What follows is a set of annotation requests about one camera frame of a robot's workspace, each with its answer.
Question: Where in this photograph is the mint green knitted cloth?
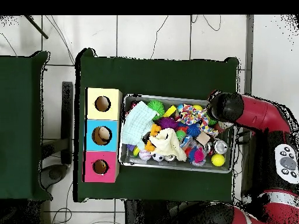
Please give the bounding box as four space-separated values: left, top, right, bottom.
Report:
121 100 160 151

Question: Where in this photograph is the wooden box with three holes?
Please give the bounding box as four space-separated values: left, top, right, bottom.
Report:
82 87 124 183

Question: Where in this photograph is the shallow silver mesh bin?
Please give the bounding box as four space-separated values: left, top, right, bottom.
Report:
118 93 237 174

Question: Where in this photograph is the orange plastic block toy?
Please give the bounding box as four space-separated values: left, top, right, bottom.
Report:
144 124 162 153

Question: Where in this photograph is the green spiky rubber ball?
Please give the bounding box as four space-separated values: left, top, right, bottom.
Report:
147 100 166 121

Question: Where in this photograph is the purple knobbly ball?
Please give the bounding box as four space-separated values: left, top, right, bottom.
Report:
157 117 179 131

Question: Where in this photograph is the cream knitted cloth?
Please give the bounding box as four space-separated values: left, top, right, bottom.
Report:
148 127 188 162

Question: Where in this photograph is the colourful dotted cloth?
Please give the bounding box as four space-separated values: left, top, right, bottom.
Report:
177 103 220 138

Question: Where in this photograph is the dark green table cloth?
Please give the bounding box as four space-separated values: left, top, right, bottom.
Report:
73 47 241 203

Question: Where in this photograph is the silver drink can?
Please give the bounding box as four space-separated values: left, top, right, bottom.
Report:
213 138 228 155

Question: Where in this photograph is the yellow ball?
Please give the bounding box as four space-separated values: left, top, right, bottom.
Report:
211 153 227 168

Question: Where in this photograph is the dark green cloth side table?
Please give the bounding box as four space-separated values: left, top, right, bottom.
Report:
0 50 54 202

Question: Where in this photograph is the black rod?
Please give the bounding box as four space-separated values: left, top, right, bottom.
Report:
24 15 50 40

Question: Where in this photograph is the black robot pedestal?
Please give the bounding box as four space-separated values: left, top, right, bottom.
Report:
124 199 180 224

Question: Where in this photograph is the thin black floor cable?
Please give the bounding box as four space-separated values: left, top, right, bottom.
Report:
149 15 169 60

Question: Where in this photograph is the black power cable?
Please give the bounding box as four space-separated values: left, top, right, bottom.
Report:
235 129 253 144

